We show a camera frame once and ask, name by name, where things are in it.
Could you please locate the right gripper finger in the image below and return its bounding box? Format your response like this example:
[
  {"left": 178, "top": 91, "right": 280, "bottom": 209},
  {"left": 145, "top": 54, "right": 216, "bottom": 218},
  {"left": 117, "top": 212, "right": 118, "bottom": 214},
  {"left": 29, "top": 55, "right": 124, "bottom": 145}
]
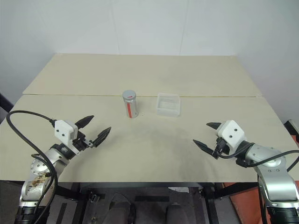
[
  {"left": 206, "top": 122, "right": 221, "bottom": 137},
  {"left": 192, "top": 139, "right": 220, "bottom": 160}
]

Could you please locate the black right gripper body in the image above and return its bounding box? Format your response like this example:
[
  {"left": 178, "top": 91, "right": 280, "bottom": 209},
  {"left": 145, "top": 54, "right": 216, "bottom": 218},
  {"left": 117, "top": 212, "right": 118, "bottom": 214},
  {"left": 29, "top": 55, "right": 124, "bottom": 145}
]
[{"left": 213, "top": 137, "right": 231, "bottom": 157}]

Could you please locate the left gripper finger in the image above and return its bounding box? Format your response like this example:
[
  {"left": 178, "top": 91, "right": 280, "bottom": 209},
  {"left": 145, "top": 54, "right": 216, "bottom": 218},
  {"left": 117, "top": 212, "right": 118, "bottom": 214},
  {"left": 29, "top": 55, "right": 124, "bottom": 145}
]
[
  {"left": 92, "top": 126, "right": 112, "bottom": 148},
  {"left": 74, "top": 115, "right": 95, "bottom": 129}
]

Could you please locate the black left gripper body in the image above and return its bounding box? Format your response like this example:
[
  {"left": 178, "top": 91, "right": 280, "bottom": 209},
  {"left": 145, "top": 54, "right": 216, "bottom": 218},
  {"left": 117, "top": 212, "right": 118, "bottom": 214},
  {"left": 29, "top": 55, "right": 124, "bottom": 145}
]
[{"left": 72, "top": 132, "right": 95, "bottom": 152}]

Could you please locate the white plastic jar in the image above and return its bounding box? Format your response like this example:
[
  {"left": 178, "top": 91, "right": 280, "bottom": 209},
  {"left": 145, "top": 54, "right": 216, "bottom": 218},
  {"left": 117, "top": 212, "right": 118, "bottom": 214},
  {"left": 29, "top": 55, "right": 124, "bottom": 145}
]
[{"left": 122, "top": 95, "right": 139, "bottom": 119}]

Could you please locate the grey cap with red mark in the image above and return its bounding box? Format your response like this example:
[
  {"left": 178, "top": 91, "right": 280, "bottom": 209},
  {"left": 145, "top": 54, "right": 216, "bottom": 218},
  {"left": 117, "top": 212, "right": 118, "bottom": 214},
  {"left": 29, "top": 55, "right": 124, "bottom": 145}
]
[{"left": 122, "top": 90, "right": 137, "bottom": 100}]

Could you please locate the clear plastic container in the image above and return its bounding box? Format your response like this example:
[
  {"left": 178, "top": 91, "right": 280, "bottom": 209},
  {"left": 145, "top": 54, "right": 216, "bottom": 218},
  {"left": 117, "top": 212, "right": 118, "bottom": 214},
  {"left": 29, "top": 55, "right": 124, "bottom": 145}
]
[{"left": 156, "top": 92, "right": 182, "bottom": 118}]

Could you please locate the red-orange mat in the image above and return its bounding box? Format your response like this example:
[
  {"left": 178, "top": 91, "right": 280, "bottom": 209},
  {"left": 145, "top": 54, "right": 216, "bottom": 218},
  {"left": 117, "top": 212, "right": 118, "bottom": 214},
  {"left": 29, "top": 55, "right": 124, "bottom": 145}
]
[{"left": 223, "top": 181, "right": 266, "bottom": 224}]

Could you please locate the black object beside table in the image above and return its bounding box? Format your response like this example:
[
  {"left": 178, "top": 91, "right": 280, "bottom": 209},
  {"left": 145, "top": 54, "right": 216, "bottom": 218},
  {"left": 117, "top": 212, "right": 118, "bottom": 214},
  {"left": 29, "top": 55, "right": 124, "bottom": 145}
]
[{"left": 0, "top": 91, "right": 14, "bottom": 122}]

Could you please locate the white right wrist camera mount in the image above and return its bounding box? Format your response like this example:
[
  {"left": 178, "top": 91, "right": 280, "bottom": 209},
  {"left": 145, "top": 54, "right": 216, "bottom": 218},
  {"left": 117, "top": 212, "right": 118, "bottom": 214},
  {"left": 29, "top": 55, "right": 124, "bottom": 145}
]
[{"left": 216, "top": 120, "right": 245, "bottom": 150}]

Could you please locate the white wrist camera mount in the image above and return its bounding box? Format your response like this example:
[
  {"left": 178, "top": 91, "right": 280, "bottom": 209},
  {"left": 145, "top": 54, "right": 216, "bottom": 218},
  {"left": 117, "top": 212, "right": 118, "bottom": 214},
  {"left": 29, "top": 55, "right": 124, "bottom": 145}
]
[
  {"left": 216, "top": 120, "right": 245, "bottom": 150},
  {"left": 54, "top": 119, "right": 78, "bottom": 156}
]

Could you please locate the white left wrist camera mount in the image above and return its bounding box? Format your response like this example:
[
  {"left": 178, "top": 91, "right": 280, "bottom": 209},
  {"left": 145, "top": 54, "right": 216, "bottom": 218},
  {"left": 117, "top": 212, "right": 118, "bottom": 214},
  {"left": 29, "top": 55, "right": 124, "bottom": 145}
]
[{"left": 54, "top": 119, "right": 78, "bottom": 156}]

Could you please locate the black table frame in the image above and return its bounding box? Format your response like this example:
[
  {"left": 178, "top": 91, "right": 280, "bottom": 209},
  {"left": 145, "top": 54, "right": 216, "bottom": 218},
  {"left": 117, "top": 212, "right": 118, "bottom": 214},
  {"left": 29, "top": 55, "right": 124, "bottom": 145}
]
[{"left": 55, "top": 181, "right": 236, "bottom": 224}]

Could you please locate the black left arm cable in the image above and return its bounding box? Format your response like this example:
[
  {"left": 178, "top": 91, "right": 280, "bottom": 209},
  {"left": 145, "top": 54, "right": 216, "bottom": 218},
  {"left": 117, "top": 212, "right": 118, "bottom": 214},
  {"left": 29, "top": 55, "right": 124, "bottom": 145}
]
[{"left": 6, "top": 110, "right": 59, "bottom": 224}]

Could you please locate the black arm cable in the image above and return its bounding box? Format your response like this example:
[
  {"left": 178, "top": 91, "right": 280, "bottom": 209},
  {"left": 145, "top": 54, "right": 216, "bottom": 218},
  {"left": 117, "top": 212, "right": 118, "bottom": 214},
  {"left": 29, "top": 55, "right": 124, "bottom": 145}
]
[
  {"left": 6, "top": 110, "right": 59, "bottom": 224},
  {"left": 216, "top": 142, "right": 299, "bottom": 173}
]

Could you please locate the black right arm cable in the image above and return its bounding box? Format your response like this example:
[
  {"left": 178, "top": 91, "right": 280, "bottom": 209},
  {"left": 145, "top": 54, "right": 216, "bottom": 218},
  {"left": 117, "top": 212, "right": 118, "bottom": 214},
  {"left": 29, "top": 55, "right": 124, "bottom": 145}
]
[{"left": 216, "top": 142, "right": 299, "bottom": 173}]

